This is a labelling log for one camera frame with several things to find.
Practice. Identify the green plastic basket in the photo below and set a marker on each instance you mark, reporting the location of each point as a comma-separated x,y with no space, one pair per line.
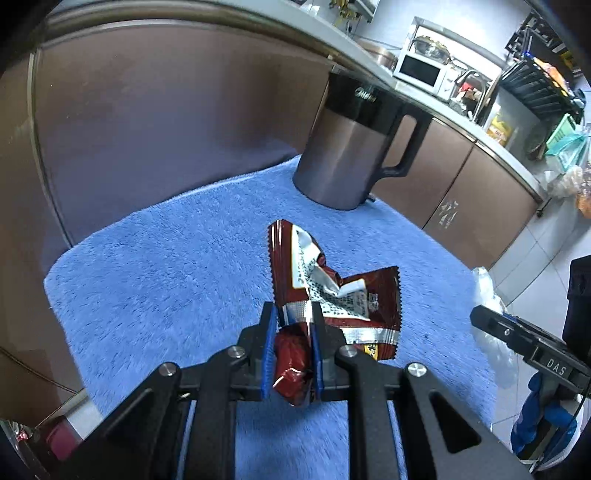
565,136

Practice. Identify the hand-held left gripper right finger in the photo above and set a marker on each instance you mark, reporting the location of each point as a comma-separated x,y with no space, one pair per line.
316,355

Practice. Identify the clear bag of food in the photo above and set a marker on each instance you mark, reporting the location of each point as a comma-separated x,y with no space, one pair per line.
565,181

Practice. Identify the black dish rack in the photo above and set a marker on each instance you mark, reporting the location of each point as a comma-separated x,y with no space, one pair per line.
531,85

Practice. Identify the white plastic bag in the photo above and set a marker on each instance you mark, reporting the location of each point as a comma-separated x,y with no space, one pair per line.
487,290

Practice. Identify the brown kitchen cabinets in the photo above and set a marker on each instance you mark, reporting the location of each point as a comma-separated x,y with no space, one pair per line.
138,115

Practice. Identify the dark red snack wrapper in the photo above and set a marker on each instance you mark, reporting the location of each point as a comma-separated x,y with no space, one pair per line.
286,258

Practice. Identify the blue shoe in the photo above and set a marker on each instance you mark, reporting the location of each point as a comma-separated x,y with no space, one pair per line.
554,417

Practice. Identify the steel pot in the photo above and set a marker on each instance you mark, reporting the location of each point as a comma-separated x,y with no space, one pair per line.
430,47

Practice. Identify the stainless steel electric kettle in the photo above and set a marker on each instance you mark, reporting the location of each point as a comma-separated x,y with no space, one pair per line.
341,152

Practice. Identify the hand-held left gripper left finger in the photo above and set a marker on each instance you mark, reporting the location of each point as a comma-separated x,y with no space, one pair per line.
269,355

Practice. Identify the person's dark trouser leg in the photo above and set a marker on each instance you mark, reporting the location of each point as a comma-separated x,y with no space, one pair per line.
579,295

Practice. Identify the white water heater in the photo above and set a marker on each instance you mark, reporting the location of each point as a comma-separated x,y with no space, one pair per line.
369,9

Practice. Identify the copper pot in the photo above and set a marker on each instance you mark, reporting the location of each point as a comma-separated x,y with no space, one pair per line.
378,55

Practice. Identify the white metal shelf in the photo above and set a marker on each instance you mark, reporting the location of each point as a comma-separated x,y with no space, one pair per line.
461,39

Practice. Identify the yellow package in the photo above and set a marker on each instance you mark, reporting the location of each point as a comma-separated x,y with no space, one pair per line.
501,129

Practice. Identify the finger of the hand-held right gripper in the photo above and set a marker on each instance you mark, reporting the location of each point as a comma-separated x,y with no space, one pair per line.
496,325

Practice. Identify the blue fluffy towel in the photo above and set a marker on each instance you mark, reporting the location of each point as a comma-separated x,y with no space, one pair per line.
161,277

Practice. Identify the white microwave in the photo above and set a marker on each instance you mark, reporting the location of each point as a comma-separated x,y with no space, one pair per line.
418,69

